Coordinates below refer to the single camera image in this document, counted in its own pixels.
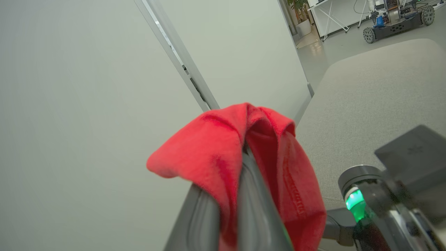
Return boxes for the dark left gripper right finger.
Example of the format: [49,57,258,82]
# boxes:
[236,144,294,251]

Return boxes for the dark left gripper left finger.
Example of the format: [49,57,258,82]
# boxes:
[163,183,221,251]

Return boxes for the red shirt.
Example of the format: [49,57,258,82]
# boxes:
[146,102,327,251]

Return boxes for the potted green plant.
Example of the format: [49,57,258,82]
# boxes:
[287,0,313,37]

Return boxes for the white folding table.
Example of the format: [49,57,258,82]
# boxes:
[308,0,370,42]

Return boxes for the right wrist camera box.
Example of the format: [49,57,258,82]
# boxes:
[374,125,446,213]

